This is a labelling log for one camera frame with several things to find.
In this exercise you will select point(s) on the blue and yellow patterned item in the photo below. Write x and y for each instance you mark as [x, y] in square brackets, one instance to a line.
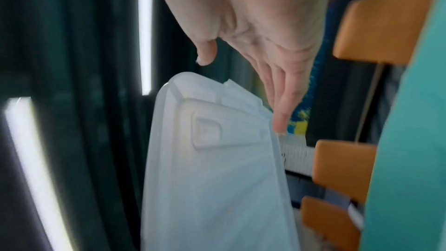
[301, 123]

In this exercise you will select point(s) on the person's right hand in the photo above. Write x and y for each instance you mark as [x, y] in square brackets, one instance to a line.
[264, 15]

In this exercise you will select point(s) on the orange chair seat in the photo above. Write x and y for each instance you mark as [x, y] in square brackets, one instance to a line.
[343, 170]
[331, 222]

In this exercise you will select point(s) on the white mesh basket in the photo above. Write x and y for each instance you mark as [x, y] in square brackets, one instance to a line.
[298, 156]

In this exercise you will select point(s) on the thin wooden chair leg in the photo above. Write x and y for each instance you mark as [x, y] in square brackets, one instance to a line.
[370, 103]

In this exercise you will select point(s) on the translucent white plastic container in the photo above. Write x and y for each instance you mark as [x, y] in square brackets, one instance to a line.
[216, 178]

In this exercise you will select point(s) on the orange chair backrest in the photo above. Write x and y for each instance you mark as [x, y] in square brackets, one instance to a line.
[383, 26]

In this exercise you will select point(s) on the teal table edge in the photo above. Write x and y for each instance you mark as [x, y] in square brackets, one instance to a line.
[414, 148]

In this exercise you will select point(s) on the dark green curtain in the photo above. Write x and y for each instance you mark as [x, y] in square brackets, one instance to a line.
[76, 51]

